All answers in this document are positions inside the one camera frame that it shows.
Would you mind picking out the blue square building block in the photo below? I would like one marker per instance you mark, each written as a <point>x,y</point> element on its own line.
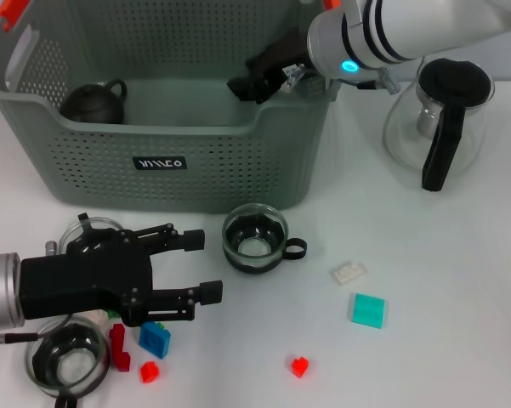
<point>155,340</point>

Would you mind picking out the small green building block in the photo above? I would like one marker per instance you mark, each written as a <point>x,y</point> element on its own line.
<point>160,325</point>

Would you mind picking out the grey-green perforated storage basket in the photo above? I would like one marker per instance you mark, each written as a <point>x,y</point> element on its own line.
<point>221,170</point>

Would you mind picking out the dark red curved block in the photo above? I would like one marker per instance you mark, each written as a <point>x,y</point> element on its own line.
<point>120,348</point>

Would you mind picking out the black clay teapot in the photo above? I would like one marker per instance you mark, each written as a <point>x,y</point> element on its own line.
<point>91,104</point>

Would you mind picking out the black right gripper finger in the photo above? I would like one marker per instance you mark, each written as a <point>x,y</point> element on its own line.
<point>268,91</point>
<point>245,87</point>

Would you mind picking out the teal square building block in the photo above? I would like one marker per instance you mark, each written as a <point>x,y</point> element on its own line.
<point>367,311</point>

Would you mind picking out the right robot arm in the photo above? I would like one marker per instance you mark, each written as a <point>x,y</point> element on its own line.
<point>408,25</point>

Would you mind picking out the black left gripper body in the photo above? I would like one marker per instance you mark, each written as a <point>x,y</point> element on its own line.
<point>85,282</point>

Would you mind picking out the white building block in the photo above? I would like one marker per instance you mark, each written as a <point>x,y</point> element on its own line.
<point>97,318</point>
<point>348,273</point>

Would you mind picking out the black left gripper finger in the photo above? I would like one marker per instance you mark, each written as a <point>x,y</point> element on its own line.
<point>211,293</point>
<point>193,241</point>

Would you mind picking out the small red building block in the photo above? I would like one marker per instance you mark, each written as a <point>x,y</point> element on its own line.
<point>299,367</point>
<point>149,372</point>

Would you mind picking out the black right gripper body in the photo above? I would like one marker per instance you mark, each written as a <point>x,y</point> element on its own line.
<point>285,57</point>

